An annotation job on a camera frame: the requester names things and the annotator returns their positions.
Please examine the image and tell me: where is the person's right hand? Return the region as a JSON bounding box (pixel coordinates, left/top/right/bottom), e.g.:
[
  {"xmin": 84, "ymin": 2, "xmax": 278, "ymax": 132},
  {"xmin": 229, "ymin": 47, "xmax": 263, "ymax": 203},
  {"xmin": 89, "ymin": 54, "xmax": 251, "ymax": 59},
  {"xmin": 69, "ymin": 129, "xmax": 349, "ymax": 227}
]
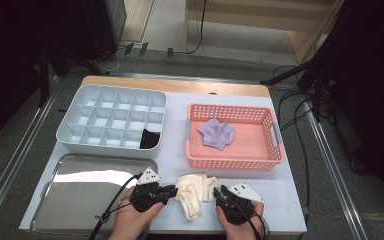
[{"xmin": 217, "ymin": 202, "xmax": 265, "ymax": 240}]

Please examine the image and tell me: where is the dark curtain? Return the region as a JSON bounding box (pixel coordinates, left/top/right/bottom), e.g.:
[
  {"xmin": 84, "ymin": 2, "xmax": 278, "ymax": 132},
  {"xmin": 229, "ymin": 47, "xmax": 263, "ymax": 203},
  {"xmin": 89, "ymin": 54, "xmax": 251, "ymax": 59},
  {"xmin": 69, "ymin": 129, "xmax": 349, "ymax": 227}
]
[
  {"xmin": 0, "ymin": 0, "xmax": 81, "ymax": 151},
  {"xmin": 326, "ymin": 0, "xmax": 384, "ymax": 214}
]

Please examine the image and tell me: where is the black metal stand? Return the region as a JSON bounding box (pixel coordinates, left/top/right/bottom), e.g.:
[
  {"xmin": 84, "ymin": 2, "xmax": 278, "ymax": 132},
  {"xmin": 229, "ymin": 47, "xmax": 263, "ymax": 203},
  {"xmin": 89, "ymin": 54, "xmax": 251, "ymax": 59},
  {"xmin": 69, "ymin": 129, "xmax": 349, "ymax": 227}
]
[{"xmin": 259, "ymin": 49, "xmax": 334, "ymax": 123}]

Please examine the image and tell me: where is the left hand-held gripper cable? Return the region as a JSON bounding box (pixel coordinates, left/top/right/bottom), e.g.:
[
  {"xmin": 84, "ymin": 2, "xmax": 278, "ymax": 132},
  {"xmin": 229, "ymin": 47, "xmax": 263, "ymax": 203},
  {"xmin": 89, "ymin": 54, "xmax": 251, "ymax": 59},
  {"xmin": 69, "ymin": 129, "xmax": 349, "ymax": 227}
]
[{"xmin": 88, "ymin": 173, "xmax": 143, "ymax": 240}]

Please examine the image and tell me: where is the person's left hand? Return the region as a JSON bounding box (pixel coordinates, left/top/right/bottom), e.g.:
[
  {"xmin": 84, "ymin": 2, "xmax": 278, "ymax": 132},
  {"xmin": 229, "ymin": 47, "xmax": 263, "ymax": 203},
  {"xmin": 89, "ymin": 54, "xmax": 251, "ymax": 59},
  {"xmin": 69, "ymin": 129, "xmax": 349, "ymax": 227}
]
[{"xmin": 108, "ymin": 187, "xmax": 164, "ymax": 240}]

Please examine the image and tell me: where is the light wooden shelf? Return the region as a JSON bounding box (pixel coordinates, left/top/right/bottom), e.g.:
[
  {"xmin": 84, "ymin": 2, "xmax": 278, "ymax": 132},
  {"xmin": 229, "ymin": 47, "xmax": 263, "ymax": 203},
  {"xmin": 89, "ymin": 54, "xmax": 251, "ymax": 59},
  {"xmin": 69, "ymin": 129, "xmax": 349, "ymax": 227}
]
[{"xmin": 183, "ymin": 0, "xmax": 344, "ymax": 64}]

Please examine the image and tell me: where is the pink perforated plastic basket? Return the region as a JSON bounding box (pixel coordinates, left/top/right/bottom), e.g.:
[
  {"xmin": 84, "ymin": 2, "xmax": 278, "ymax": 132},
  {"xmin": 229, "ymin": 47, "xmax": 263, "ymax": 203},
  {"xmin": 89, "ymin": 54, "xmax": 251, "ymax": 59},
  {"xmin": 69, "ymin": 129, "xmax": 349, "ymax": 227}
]
[{"xmin": 185, "ymin": 102, "xmax": 287, "ymax": 172}]

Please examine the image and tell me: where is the shiny metal tray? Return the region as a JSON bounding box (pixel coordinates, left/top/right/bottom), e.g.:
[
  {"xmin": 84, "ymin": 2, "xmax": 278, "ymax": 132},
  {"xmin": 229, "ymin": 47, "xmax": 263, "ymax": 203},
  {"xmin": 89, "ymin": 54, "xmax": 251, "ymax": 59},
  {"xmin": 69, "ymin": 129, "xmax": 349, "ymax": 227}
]
[{"xmin": 29, "ymin": 153, "xmax": 158, "ymax": 239}]

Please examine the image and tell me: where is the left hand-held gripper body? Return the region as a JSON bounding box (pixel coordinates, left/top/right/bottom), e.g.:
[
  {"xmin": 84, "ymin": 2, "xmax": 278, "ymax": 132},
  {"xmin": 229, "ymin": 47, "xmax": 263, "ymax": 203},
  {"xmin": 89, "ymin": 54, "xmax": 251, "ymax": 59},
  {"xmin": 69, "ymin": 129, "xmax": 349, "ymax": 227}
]
[{"xmin": 129, "ymin": 167, "xmax": 169, "ymax": 213}]

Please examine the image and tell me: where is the black floor cable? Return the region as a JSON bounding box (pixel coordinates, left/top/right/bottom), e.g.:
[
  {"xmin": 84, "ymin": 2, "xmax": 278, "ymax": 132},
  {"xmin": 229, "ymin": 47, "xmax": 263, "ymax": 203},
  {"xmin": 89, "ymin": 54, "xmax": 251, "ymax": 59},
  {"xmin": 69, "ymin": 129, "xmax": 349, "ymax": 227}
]
[{"xmin": 276, "ymin": 89, "xmax": 313, "ymax": 218}]

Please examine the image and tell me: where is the cream underwear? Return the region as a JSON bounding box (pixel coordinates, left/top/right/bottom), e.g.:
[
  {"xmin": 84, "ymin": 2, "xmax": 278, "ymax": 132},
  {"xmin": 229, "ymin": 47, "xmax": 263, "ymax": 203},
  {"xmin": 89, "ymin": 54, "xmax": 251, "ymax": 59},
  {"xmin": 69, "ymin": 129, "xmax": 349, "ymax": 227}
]
[{"xmin": 174, "ymin": 172, "xmax": 222, "ymax": 222}]

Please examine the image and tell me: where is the dark cabinet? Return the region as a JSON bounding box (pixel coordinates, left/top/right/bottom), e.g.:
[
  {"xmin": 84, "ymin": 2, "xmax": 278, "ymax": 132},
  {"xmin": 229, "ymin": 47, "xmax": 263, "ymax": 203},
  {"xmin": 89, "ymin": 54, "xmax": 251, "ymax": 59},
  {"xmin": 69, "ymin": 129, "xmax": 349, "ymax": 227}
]
[{"xmin": 79, "ymin": 0, "xmax": 128, "ymax": 63}]

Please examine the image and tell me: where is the black hanging cable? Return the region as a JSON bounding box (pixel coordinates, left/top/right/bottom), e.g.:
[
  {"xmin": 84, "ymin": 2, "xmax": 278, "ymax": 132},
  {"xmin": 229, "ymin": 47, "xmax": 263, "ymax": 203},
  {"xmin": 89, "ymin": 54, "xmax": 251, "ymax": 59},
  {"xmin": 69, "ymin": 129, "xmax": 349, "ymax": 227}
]
[{"xmin": 171, "ymin": 0, "xmax": 208, "ymax": 56}]

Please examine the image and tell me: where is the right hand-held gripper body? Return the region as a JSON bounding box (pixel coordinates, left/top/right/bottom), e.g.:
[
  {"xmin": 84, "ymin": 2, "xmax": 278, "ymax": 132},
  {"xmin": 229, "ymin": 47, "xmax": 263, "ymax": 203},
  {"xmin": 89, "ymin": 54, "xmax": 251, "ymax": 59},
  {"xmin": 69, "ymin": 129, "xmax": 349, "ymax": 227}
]
[{"xmin": 217, "ymin": 182, "xmax": 264, "ymax": 225}]

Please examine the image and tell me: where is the black underwear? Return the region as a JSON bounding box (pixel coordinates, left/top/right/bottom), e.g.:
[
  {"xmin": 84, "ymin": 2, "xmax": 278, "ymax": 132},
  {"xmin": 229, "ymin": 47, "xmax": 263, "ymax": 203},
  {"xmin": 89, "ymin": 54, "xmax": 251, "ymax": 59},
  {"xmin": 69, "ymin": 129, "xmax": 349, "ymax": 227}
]
[{"xmin": 139, "ymin": 129, "xmax": 162, "ymax": 150}]

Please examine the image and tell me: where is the white divided storage box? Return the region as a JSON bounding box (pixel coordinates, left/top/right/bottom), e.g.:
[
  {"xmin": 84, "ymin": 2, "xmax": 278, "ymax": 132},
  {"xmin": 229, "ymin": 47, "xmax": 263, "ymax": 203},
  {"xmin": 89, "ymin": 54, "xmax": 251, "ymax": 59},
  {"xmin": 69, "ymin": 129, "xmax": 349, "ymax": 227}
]
[{"xmin": 55, "ymin": 84, "xmax": 168, "ymax": 159}]

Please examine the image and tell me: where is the lilac underwear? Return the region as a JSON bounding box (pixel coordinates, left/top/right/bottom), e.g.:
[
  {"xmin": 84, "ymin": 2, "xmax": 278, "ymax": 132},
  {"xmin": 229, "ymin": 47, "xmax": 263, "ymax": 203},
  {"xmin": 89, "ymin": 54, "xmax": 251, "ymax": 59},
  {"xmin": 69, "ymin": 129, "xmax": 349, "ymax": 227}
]
[{"xmin": 197, "ymin": 118, "xmax": 236, "ymax": 152}]

